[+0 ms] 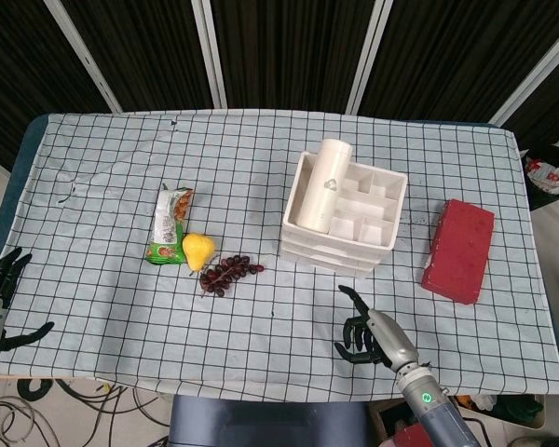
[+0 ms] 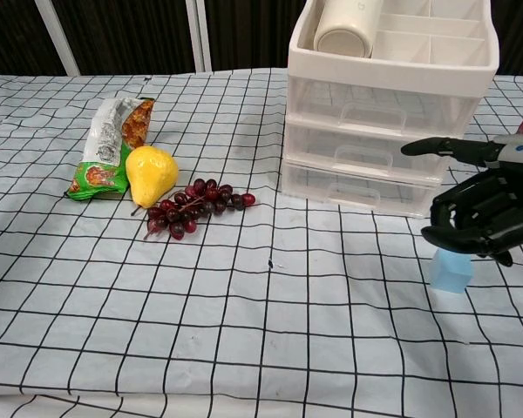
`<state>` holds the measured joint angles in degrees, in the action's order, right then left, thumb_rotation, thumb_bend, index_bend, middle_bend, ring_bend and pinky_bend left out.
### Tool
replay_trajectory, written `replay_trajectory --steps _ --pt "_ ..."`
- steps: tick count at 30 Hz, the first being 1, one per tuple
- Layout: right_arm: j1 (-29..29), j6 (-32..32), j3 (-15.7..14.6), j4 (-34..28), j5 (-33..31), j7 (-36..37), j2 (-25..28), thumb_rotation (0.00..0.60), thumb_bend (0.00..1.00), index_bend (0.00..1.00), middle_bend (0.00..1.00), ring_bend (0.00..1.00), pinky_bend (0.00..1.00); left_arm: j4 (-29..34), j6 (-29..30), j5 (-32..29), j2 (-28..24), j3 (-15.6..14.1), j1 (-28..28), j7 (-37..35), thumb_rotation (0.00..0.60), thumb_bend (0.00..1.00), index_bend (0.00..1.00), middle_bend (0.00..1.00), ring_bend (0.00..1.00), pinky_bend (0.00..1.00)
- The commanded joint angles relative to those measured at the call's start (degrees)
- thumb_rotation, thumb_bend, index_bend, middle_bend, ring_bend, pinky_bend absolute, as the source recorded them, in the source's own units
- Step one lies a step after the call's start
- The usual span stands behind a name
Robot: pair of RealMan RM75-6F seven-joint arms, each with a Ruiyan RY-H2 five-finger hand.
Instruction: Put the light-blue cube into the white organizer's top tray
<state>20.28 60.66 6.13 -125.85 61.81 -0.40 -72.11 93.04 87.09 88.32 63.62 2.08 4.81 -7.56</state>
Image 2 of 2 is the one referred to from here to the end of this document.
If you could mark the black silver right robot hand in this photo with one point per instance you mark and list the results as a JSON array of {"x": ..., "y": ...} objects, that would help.
[{"x": 505, "y": 209}]

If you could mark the light blue cube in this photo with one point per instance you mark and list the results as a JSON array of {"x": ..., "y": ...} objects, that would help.
[{"x": 449, "y": 274}]

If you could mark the white cylindrical bottle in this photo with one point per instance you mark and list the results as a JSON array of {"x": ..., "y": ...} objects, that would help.
[{"x": 344, "y": 30}]

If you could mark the white black checkered tablecloth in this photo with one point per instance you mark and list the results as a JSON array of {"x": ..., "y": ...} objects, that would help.
[{"x": 244, "y": 326}]

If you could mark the red grape bunch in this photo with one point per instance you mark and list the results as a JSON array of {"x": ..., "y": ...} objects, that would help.
[{"x": 187, "y": 204}]

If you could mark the yellow pear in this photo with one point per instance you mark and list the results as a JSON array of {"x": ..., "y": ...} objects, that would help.
[{"x": 150, "y": 174}]

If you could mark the green snack packet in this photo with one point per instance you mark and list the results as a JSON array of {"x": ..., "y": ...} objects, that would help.
[{"x": 104, "y": 143}]

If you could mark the black pleated curtain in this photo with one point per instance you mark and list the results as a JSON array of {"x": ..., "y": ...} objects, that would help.
[{"x": 135, "y": 35}]

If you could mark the white divided storage tray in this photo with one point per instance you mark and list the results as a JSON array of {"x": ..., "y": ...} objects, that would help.
[{"x": 375, "y": 69}]

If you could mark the white partition post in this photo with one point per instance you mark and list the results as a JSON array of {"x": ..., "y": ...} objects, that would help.
[
  {"x": 199, "y": 35},
  {"x": 59, "y": 39}
]

